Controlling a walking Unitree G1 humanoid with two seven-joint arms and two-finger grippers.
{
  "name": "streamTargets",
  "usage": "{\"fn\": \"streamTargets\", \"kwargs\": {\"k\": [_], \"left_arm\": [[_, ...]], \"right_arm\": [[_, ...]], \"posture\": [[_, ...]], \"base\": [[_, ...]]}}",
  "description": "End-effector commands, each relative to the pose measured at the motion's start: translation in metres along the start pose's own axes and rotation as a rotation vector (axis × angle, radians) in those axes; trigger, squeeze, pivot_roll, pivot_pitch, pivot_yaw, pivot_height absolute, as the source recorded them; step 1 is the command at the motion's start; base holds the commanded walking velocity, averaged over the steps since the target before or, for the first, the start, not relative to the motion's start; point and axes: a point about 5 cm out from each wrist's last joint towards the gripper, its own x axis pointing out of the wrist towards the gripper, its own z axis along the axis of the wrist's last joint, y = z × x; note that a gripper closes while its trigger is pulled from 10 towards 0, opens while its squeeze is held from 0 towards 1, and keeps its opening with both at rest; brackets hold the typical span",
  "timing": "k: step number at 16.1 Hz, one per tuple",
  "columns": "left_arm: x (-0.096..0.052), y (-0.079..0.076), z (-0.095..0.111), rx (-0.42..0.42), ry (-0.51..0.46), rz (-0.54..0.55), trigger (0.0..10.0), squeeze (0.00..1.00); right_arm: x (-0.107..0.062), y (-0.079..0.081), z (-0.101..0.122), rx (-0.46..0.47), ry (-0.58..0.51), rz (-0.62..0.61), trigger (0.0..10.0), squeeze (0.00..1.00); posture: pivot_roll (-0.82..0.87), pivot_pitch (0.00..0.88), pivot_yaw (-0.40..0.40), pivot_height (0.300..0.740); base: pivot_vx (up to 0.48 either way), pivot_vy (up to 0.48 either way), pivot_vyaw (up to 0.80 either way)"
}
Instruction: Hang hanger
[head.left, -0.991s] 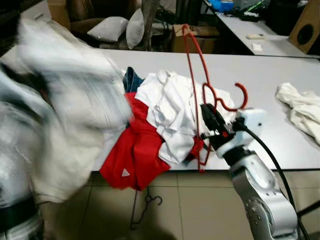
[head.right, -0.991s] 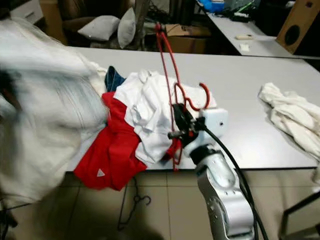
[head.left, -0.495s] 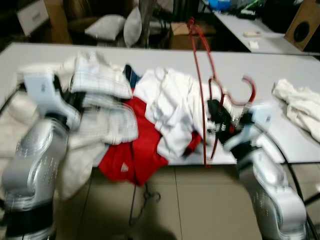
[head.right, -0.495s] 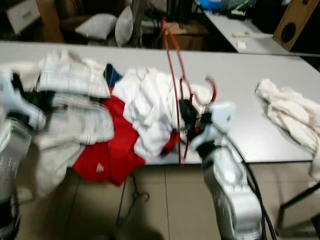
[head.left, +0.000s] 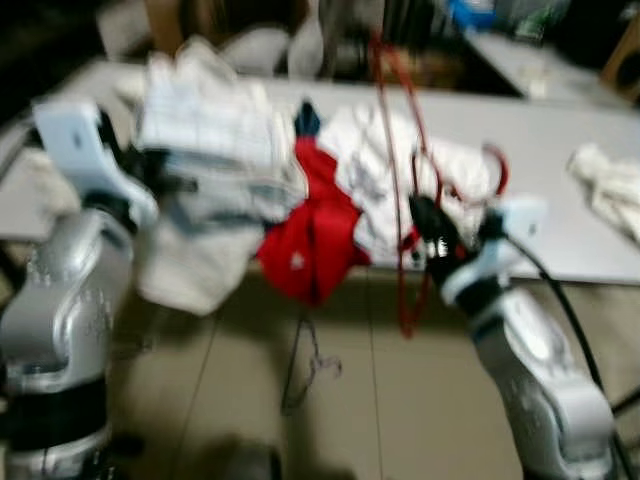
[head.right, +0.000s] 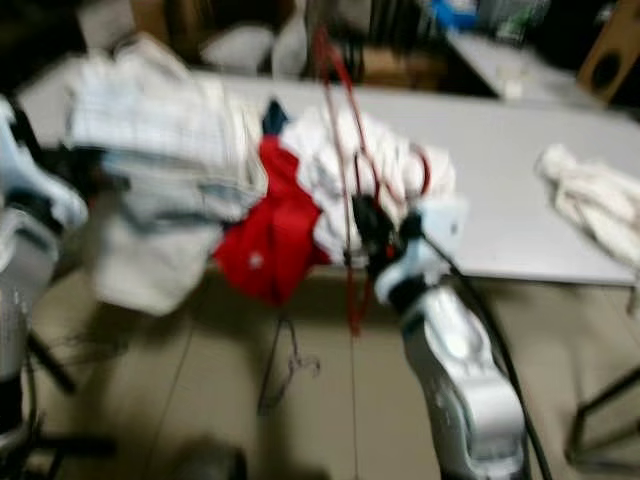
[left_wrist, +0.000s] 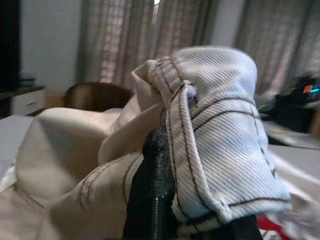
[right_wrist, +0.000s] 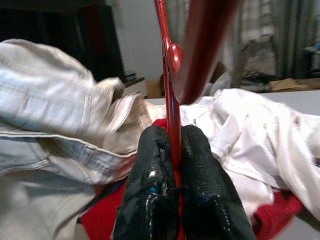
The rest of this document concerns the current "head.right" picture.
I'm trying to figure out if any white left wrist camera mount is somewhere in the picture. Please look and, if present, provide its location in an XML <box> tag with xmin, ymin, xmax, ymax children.
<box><xmin>0</xmin><ymin>95</ymin><xmax>88</xmax><ymax>233</ymax></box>

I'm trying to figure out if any red garment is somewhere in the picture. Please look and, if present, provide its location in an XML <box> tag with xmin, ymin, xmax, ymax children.
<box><xmin>212</xmin><ymin>135</ymin><xmax>333</xmax><ymax>307</ymax></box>

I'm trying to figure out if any thin wire hanger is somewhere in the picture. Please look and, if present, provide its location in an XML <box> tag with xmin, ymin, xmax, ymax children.
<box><xmin>255</xmin><ymin>315</ymin><xmax>323</xmax><ymax>416</ymax></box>

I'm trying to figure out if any dark blue cloth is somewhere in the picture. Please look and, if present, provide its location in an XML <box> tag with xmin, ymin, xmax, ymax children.
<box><xmin>262</xmin><ymin>97</ymin><xmax>288</xmax><ymax>138</ymax></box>

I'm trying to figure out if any black chair base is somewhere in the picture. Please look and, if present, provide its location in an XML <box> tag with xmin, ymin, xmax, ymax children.
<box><xmin>0</xmin><ymin>328</ymin><xmax>113</xmax><ymax>476</ymax></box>

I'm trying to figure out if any grey-white chair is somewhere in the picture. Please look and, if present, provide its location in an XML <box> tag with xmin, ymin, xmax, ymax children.
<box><xmin>200</xmin><ymin>25</ymin><xmax>278</xmax><ymax>78</ymax></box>

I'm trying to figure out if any off-white plain garment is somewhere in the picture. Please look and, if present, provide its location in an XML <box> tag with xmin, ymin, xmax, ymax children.
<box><xmin>85</xmin><ymin>185</ymin><xmax>223</xmax><ymax>318</ymax></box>

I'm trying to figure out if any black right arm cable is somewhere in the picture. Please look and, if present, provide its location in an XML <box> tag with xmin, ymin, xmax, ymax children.
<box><xmin>418</xmin><ymin>232</ymin><xmax>554</xmax><ymax>480</ymax></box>

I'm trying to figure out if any white checked shirt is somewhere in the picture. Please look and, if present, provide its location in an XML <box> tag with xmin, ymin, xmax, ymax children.
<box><xmin>65</xmin><ymin>35</ymin><xmax>264</xmax><ymax>193</ymax></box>

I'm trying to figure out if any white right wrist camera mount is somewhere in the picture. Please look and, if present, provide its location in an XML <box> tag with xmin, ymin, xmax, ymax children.
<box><xmin>373</xmin><ymin>196</ymin><xmax>472</xmax><ymax>303</ymax></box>

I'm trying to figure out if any cream crumpled cloth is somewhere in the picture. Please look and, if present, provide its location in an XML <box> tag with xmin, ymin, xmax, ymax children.
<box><xmin>534</xmin><ymin>142</ymin><xmax>640</xmax><ymax>273</ymax></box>

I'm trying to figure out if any white crumpled garment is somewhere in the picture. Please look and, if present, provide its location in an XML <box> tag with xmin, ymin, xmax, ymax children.
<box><xmin>278</xmin><ymin>100</ymin><xmax>458</xmax><ymax>263</ymax></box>

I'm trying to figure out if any blue plastic item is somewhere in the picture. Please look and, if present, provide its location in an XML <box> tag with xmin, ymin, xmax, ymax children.
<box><xmin>428</xmin><ymin>0</ymin><xmax>483</xmax><ymax>29</ymax></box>

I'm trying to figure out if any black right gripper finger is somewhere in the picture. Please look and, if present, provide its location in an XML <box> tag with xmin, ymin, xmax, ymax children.
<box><xmin>350</xmin><ymin>196</ymin><xmax>381</xmax><ymax>251</ymax></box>
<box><xmin>362</xmin><ymin>196</ymin><xmax>396</xmax><ymax>246</ymax></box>

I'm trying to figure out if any black metal stand leg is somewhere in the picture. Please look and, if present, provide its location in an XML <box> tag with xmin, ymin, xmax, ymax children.
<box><xmin>564</xmin><ymin>368</ymin><xmax>640</xmax><ymax>473</ymax></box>

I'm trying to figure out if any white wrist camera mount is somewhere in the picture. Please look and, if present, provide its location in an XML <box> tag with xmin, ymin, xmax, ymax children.
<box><xmin>0</xmin><ymin>95</ymin><xmax>88</xmax><ymax>233</ymax></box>
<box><xmin>373</xmin><ymin>196</ymin><xmax>472</xmax><ymax>303</ymax></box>

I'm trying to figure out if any red plastic clothes hanger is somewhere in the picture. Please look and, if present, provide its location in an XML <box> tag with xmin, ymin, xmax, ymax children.
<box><xmin>308</xmin><ymin>28</ymin><xmax>433</xmax><ymax>339</ymax></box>

